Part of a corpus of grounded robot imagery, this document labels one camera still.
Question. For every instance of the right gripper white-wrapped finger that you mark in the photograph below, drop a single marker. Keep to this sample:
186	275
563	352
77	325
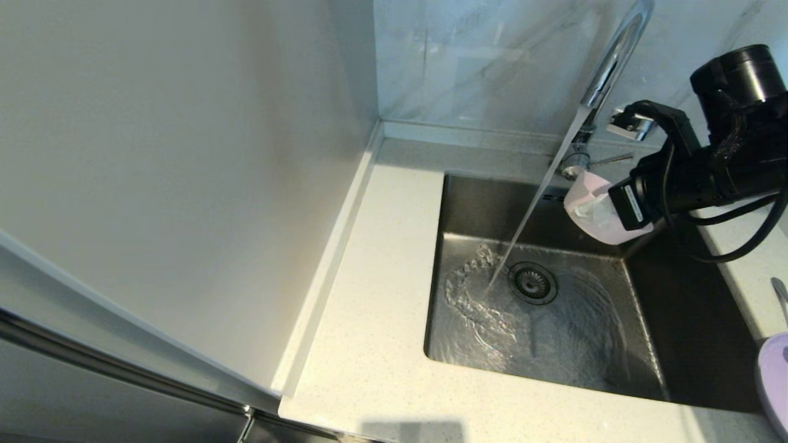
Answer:
598	210

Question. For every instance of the round metal drain strainer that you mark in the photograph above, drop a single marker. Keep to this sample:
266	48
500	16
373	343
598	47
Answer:
532	283

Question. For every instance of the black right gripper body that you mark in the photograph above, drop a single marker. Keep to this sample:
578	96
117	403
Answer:
677	184

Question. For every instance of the lilac plastic plate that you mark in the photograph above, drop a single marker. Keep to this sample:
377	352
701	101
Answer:
775	381

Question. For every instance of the pink plastic bowl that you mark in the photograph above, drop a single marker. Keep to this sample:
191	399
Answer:
585	184

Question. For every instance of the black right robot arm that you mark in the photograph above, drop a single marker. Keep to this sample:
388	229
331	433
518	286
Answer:
748	92

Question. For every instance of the metal spoon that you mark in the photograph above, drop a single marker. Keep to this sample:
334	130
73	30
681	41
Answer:
780	292

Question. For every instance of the white cabinet side panel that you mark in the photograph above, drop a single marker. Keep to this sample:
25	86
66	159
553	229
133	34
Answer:
184	154

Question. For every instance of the grey appliance door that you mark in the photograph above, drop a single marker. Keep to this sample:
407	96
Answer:
74	400

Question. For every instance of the stainless steel sink basin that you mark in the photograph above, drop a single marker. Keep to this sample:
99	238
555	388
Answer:
566	357

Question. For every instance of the chrome gooseneck faucet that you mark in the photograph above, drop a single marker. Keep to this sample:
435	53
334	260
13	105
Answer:
615	55

